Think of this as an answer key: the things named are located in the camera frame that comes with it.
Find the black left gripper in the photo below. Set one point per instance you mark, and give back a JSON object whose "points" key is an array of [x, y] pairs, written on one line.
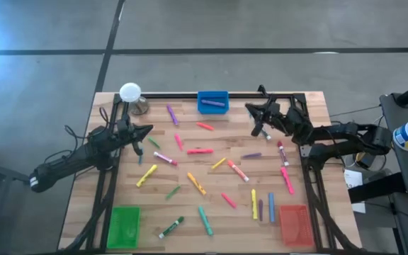
{"points": [[127, 129]]}

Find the green-capped white marker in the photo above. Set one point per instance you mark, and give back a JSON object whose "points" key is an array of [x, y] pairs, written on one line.
{"points": [[171, 227]]}

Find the thin dark purple marker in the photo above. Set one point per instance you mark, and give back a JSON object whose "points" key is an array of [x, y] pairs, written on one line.
{"points": [[260, 210]]}

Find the short pink marker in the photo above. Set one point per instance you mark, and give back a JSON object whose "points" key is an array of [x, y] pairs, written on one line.
{"points": [[178, 142]]}

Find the small blue marker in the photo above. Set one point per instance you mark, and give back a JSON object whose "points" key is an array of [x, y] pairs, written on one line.
{"points": [[140, 160]]}

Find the red plastic basket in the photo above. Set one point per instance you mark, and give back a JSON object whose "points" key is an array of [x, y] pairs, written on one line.
{"points": [[296, 226]]}

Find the blue plastic basket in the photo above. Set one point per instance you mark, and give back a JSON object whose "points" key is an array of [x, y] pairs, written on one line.
{"points": [[204, 110]]}

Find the red-capped white marker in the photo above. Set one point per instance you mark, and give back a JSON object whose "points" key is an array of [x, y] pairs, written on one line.
{"points": [[238, 170]]}

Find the orange-yellow printed marker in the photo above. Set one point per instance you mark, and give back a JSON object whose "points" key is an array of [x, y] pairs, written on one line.
{"points": [[196, 183]]}

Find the yellow highlighter with print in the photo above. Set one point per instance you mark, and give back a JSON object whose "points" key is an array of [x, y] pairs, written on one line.
{"points": [[254, 204]]}

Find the green plastic basket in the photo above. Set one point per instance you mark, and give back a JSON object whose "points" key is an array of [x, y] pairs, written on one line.
{"points": [[122, 226]]}

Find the small black clamp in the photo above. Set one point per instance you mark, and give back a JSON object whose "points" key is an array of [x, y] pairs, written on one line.
{"points": [[261, 90]]}

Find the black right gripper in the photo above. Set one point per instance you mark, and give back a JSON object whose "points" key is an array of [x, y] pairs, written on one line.
{"points": [[271, 115]]}

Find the white paper tag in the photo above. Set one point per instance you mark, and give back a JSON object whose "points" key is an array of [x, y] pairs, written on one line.
{"points": [[352, 178]]}

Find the grey metal stand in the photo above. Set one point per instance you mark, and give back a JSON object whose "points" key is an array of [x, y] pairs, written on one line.
{"points": [[402, 170]]}

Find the orange-red marker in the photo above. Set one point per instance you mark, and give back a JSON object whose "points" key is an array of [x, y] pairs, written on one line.
{"points": [[204, 126]]}

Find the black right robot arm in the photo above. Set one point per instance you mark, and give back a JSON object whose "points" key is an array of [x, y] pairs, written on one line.
{"points": [[331, 136]]}

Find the black floor stand leg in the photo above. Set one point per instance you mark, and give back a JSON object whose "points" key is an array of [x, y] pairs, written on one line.
{"points": [[12, 176]]}

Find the black-capped white marker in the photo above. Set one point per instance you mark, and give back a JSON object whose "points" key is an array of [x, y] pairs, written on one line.
{"points": [[267, 135]]}

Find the long pink-red marker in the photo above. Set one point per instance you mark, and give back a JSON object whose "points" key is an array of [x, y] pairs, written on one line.
{"points": [[199, 151]]}

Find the teal marker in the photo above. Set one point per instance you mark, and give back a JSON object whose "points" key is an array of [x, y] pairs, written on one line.
{"points": [[205, 220]]}

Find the pink highlighter with print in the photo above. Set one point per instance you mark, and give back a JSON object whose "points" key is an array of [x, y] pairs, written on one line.
{"points": [[287, 180]]}

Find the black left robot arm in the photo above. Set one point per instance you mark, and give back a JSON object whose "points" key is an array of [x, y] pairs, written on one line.
{"points": [[66, 163]]}

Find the white mushroom lamp brass base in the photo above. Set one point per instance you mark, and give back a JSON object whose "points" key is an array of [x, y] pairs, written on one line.
{"points": [[130, 92]]}

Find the pink-capped white marker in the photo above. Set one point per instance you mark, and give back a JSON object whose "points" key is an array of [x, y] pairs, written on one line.
{"points": [[165, 158]]}

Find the black power box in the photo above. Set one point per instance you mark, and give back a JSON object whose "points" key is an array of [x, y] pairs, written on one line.
{"points": [[367, 161]]}

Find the short yellow marker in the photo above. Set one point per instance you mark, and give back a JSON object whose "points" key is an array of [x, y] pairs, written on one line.
{"points": [[219, 163]]}

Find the dark-red-capped white marker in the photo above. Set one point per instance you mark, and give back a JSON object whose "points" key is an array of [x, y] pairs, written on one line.
{"points": [[283, 154]]}

